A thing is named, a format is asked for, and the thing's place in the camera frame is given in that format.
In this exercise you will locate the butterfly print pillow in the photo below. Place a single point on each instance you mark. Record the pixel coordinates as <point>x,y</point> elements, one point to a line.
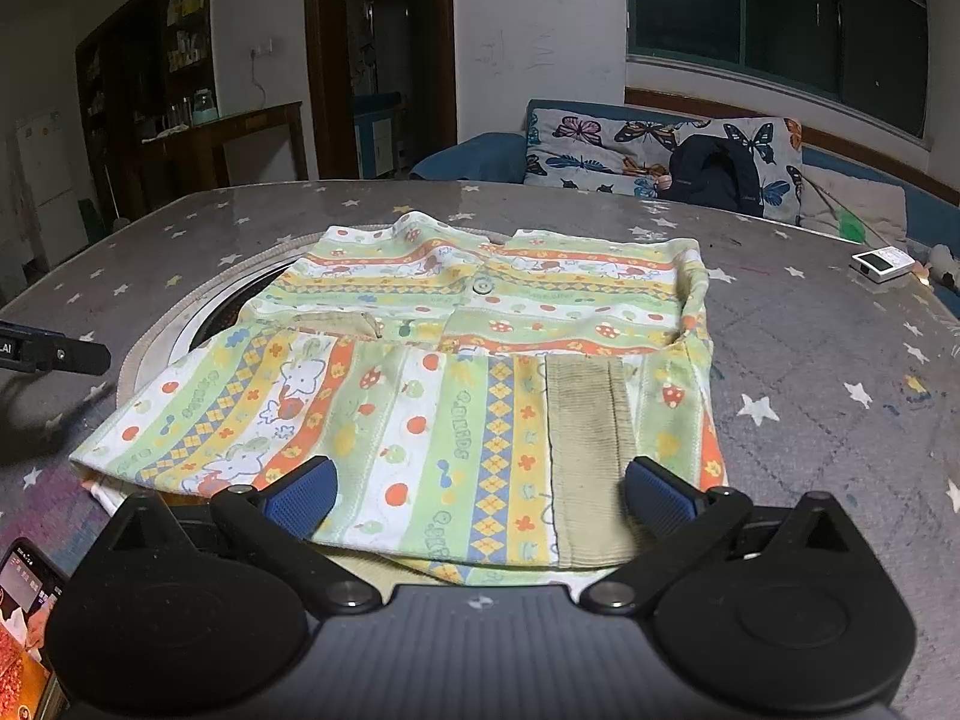
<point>597,149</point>

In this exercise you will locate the white refrigerator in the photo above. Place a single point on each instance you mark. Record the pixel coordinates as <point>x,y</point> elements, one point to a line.
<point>49,186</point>

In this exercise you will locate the brown wooden side table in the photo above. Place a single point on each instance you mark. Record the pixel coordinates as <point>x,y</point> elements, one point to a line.
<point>231,151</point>

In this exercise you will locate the dark window with green frame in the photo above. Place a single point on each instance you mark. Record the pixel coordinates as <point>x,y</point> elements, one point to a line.
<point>867,55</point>

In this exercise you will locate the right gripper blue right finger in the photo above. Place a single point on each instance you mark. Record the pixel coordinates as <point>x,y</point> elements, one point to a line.
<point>689,528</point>

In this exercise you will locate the colourful patterned child's garment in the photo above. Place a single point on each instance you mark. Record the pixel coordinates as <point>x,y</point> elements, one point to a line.
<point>480,400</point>

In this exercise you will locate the dark wooden shelf cabinet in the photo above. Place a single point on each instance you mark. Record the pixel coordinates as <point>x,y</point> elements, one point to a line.
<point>137,76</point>

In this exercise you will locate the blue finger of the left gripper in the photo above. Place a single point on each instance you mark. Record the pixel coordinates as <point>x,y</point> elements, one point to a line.
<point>34,350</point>

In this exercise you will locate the round recessed table burner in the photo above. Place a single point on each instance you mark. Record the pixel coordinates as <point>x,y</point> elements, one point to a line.
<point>189,322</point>

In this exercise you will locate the smartphone with lit screen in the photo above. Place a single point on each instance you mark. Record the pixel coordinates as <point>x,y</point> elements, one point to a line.
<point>31,585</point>

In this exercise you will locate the blue sofa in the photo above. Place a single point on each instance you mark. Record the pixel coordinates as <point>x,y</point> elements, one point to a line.
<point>932,207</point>

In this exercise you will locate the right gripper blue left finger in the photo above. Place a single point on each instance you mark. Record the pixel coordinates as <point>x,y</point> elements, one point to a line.
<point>271,529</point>

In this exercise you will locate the small white box device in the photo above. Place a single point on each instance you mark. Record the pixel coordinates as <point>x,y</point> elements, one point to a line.
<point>882,265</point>

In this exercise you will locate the dark wooden doorway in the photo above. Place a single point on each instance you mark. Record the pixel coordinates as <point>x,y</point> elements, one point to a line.
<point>381,80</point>

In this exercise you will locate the grey star pattern table mat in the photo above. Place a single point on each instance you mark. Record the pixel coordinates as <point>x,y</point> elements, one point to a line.
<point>821,380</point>

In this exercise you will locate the dark navy backpack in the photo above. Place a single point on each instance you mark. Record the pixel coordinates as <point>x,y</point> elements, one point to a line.
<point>716,173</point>

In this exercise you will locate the beige sofa cushion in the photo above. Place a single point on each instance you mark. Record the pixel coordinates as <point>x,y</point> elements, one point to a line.
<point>856,210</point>

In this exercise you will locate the plush toy on sofa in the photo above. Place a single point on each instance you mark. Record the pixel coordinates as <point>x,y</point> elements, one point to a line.
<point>937,265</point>

